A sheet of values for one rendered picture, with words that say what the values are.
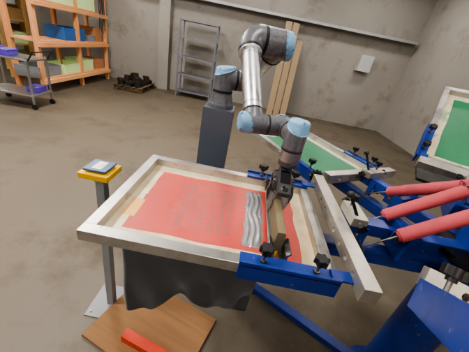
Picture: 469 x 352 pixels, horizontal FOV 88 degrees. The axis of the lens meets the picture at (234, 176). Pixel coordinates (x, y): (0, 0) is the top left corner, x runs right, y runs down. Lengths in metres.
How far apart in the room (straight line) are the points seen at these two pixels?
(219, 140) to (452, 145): 1.49
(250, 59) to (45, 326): 1.74
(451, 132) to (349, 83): 6.30
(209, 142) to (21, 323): 1.45
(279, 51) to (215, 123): 0.57
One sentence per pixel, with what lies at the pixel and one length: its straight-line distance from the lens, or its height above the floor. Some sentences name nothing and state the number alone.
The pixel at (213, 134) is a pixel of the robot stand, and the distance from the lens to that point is 1.51.
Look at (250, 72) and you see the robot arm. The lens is 0.99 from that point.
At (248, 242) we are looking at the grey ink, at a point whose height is 0.96.
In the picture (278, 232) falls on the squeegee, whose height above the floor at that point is 1.06.
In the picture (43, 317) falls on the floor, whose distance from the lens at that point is 1.94.
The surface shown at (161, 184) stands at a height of 0.96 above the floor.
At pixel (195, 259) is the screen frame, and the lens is 0.77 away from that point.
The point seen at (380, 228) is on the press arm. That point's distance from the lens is 1.09.
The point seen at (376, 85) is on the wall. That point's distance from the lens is 8.62.
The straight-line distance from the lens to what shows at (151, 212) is 0.95.
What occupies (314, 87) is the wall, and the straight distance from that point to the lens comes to 8.06.
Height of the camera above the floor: 1.54
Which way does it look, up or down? 28 degrees down
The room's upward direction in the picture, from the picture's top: 12 degrees clockwise
